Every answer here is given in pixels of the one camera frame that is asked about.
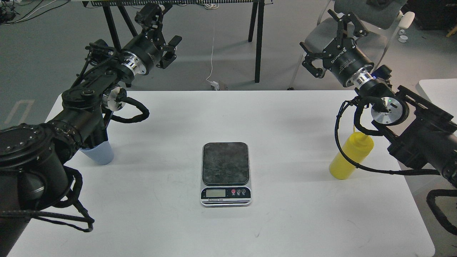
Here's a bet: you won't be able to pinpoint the grey office chair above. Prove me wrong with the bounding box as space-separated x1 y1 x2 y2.
304 0 416 71

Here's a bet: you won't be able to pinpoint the white power adapter with cable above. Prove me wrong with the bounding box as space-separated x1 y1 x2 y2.
205 13 228 91

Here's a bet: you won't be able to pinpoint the black cables on floor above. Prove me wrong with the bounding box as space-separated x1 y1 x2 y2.
0 0 68 25

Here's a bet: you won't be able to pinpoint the white side table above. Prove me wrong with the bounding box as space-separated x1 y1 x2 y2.
416 78 457 122

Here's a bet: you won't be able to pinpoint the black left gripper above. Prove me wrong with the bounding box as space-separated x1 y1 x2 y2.
121 4 182 75

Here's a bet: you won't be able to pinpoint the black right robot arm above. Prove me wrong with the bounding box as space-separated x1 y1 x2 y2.
300 10 457 187

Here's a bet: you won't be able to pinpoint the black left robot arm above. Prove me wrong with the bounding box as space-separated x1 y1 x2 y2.
0 1 182 257

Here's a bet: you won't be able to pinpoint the black trestle table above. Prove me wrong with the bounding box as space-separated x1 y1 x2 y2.
81 0 274 88

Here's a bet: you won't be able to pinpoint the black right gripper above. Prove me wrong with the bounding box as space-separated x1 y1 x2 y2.
300 9 374 88

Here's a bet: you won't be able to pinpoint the blue plastic cup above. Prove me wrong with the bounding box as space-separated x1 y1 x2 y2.
79 141 114 165

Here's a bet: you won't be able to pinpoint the yellow squeeze bottle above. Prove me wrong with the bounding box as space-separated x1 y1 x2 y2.
329 125 375 180

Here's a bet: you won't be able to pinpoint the digital kitchen scale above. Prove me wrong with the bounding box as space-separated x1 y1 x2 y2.
200 142 252 208

